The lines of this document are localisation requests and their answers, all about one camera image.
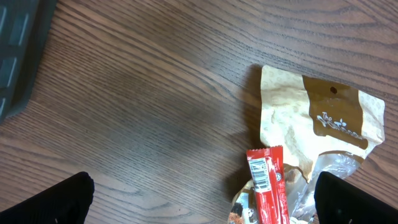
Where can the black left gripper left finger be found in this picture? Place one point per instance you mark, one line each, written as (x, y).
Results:
(67, 202)

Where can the snack wrapper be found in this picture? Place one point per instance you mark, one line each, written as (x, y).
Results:
(244, 209)

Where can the grey plastic mesh basket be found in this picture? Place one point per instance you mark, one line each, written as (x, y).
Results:
(24, 29)

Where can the beige brown snack pouch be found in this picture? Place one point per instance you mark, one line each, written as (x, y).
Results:
(322, 126)

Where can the red snack bar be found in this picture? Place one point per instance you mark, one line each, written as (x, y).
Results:
(266, 166)

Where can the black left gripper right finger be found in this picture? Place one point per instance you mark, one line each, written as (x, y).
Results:
(338, 202)

